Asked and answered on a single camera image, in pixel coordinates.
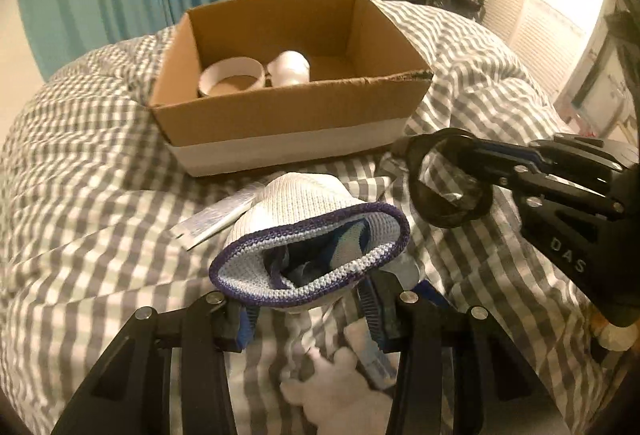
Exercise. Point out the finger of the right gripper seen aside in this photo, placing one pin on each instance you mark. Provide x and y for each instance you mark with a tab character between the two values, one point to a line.
492	162

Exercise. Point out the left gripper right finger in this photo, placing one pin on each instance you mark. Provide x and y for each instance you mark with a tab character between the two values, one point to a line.
495	390

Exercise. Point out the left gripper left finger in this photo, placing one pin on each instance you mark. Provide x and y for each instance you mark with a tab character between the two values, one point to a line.
127	391

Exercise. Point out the black tape roll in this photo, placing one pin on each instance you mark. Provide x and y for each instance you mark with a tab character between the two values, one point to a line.
442	193

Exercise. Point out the white tape roll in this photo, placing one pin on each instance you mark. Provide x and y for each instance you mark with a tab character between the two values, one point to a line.
231	75

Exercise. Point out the blue capped jar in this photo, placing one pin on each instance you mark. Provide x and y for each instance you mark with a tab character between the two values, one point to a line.
411	278

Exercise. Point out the white plush toy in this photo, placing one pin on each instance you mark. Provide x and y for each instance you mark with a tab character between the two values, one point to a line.
349	393

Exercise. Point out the white toothpaste box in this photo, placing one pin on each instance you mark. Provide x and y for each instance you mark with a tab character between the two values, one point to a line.
208	222

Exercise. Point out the grey checkered duvet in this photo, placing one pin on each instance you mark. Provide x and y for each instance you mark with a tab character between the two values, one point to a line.
89	192

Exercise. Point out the cardboard box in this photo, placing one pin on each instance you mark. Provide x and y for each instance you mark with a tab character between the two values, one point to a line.
366	80

